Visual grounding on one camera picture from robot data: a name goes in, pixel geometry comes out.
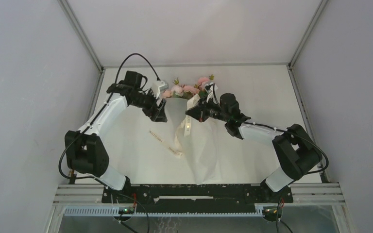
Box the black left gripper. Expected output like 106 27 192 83
131 88 168 123

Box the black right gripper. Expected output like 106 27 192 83
186 95 229 122

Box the cream ribbon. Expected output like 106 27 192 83
148 95 200 157

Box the pink fake flower bouquet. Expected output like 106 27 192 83
163 74 215 100

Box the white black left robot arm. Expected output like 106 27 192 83
62 71 168 202

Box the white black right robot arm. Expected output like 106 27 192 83
186 93 327 202

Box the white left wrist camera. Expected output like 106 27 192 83
151 80 169 99

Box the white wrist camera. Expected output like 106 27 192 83
203 81 218 102
151 80 169 99

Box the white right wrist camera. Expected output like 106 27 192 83
203 81 218 102

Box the black mounting rail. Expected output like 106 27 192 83
101 183 294 215

